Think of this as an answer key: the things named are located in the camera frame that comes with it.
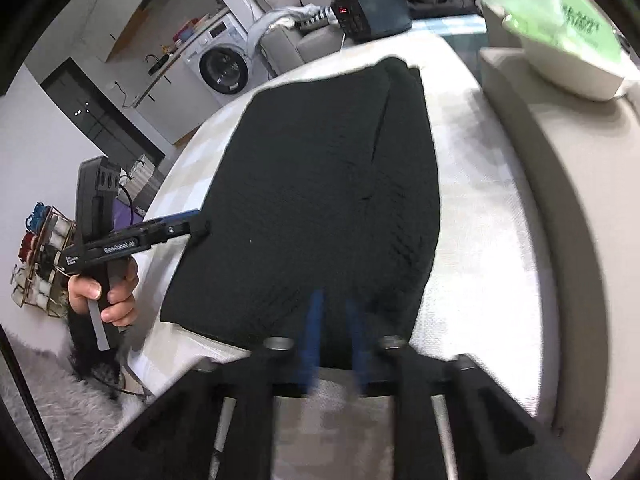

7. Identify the beige headboard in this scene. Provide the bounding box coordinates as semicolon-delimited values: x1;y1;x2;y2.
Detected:
480;48;639;479

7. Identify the dark electric pressure cooker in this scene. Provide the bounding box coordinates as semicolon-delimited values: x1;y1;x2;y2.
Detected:
330;0;412;44

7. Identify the black knit sweater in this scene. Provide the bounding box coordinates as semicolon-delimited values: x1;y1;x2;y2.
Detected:
160;58;440;370

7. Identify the grey fluffy rug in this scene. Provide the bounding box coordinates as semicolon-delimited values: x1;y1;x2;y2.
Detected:
8;334;145;479

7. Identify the person left hand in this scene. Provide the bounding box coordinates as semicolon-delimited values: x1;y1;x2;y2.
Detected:
68;258;139;327

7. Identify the green tissue pack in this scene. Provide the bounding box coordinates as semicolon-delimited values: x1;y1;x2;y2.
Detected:
480;0;623;72

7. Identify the white washing machine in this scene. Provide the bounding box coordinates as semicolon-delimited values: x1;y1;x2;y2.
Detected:
181;13;250;106

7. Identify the wire rack with spools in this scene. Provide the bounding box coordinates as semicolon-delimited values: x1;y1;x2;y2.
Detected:
10;202;75;318

